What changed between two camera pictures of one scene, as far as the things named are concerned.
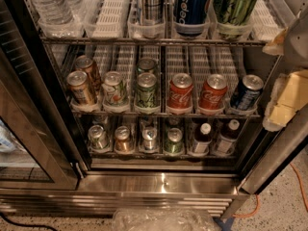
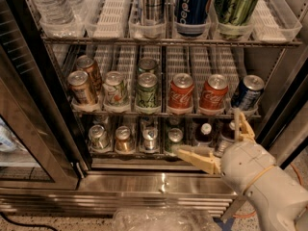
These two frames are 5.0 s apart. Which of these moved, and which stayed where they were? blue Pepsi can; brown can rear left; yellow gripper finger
Moved: yellow gripper finger
Stayed: blue Pepsi can; brown can rear left
